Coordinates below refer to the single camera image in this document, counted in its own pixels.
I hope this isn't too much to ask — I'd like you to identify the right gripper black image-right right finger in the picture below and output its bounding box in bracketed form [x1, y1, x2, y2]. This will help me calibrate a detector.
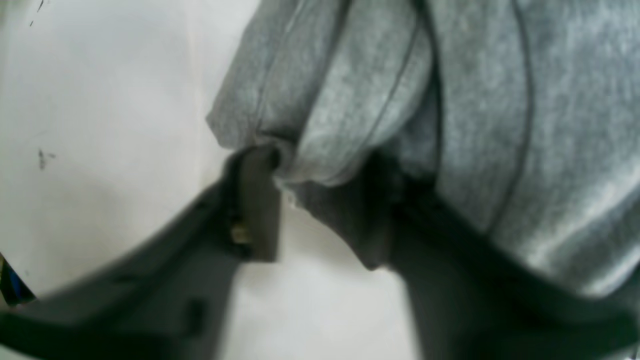
[360, 150, 640, 360]

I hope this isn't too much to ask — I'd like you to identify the right gripper black image-right left finger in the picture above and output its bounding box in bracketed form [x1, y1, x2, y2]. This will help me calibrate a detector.
[1, 145, 281, 360]

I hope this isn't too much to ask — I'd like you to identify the grey printed T-shirt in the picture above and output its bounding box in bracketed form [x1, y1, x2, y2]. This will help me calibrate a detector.
[206, 0, 639, 298]

